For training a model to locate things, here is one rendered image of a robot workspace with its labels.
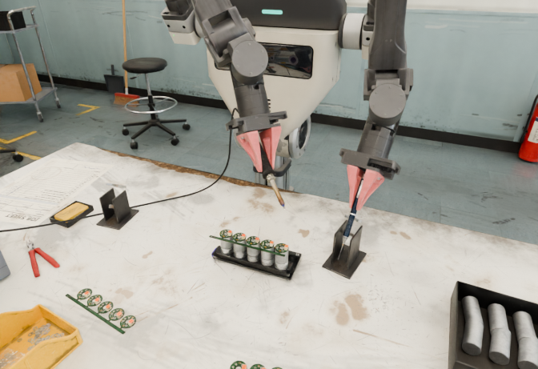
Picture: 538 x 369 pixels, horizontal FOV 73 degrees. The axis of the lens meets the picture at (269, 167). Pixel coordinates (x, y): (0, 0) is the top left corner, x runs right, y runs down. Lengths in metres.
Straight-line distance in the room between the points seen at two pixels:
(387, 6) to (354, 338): 0.52
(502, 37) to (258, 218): 2.60
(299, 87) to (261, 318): 0.61
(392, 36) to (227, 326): 0.54
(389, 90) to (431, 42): 2.52
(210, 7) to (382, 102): 0.33
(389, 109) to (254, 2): 0.61
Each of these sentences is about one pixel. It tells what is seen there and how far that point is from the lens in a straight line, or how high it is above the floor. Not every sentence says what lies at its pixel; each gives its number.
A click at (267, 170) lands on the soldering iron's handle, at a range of 0.65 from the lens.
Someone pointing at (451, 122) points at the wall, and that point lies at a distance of 3.29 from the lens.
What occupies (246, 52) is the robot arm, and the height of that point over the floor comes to 1.14.
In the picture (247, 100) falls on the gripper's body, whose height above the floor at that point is 1.05.
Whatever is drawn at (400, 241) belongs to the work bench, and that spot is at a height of 0.75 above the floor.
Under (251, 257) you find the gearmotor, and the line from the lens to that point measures 0.70.
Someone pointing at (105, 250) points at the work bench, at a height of 0.75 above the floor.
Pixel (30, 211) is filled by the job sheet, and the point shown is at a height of 0.75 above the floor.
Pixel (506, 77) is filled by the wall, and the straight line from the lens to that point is 3.22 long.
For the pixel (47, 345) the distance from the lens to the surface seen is 0.64.
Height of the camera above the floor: 1.25
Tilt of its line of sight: 28 degrees down
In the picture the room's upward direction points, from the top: straight up
